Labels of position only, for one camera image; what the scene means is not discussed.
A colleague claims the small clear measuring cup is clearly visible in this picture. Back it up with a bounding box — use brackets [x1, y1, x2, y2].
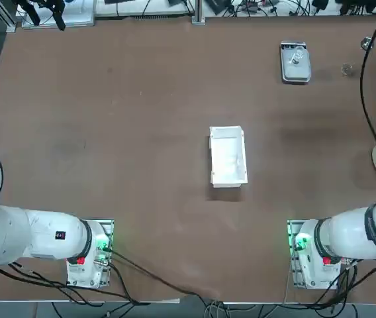
[287, 49, 305, 66]

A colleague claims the white open box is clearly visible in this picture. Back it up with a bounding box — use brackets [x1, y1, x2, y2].
[208, 125, 250, 190]

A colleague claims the silver digital kitchen scale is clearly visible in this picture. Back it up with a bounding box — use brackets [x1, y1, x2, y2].
[279, 40, 312, 84]

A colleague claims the clear bottle with silver cap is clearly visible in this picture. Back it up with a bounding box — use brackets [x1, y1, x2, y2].
[359, 36, 375, 51]

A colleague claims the black cable to left base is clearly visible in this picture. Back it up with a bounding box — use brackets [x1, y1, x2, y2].
[107, 248, 222, 299]

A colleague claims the silver frame bracket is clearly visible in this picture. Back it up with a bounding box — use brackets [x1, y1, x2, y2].
[191, 0, 207, 25]

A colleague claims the black camera stand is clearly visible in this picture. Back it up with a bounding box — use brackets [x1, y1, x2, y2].
[11, 0, 67, 32]

